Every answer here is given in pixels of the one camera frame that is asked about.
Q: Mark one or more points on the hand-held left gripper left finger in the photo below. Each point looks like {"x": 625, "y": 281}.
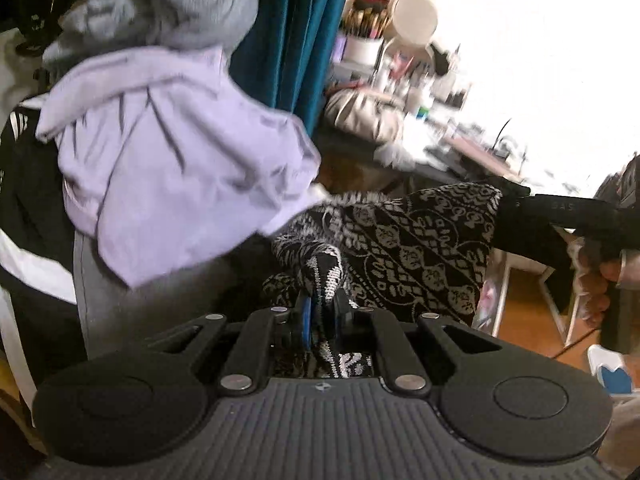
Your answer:
{"x": 302, "y": 317}

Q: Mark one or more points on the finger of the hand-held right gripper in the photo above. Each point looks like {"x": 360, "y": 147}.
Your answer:
{"x": 515, "y": 187}

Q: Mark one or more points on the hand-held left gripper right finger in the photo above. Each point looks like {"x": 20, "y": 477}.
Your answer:
{"x": 342, "y": 320}

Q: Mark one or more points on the black white patterned sweater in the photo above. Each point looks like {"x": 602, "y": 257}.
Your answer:
{"x": 415, "y": 250}

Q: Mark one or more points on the grey knit sweater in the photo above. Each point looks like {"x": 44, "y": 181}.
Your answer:
{"x": 190, "y": 5}

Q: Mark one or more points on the person's right hand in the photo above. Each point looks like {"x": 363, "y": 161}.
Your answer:
{"x": 597, "y": 300}

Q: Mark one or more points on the dark grey pants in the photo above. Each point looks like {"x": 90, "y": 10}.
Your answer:
{"x": 175, "y": 310}

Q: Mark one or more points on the white blue shoe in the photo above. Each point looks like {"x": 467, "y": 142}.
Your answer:
{"x": 612, "y": 377}

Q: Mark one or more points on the cluttered dark desk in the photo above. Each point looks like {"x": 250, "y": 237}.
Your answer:
{"x": 345, "y": 150}

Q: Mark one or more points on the silver pouch bag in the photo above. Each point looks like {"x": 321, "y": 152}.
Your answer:
{"x": 360, "y": 115}

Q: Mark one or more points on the round white mirror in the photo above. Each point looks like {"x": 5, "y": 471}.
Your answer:
{"x": 415, "y": 17}

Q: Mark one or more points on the lilac hoodie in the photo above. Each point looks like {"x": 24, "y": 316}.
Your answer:
{"x": 175, "y": 160}

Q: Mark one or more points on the white brush holder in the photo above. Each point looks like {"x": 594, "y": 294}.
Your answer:
{"x": 362, "y": 47}

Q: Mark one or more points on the teal curtain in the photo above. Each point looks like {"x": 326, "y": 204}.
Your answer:
{"x": 290, "y": 35}

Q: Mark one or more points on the black white striped jacket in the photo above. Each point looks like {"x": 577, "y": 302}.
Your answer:
{"x": 30, "y": 200}

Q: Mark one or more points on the dark cloth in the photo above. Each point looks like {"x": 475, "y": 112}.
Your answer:
{"x": 30, "y": 0}

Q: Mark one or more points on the white metal frame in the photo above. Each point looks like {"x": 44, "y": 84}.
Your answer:
{"x": 502, "y": 290}

